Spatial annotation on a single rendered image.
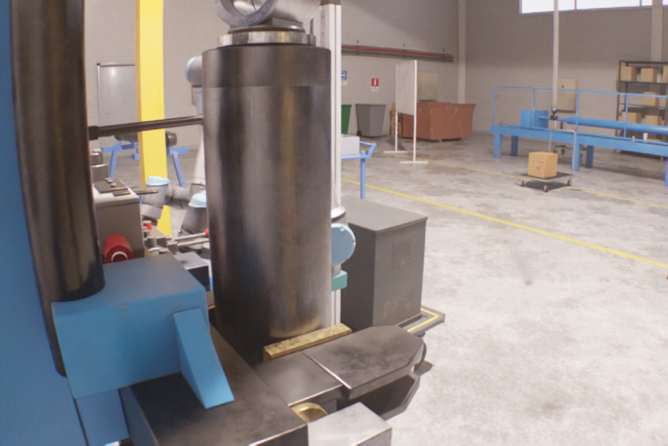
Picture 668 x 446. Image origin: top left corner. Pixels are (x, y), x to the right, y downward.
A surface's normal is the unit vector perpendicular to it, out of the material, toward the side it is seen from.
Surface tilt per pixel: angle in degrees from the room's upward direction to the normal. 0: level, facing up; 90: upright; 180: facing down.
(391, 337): 0
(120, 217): 90
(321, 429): 0
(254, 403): 0
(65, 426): 90
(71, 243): 90
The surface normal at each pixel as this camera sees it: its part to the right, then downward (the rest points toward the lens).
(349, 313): -0.77, 0.14
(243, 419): 0.00, -0.98
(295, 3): 0.76, 0.59
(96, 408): 0.57, 0.18
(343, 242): 0.29, 0.29
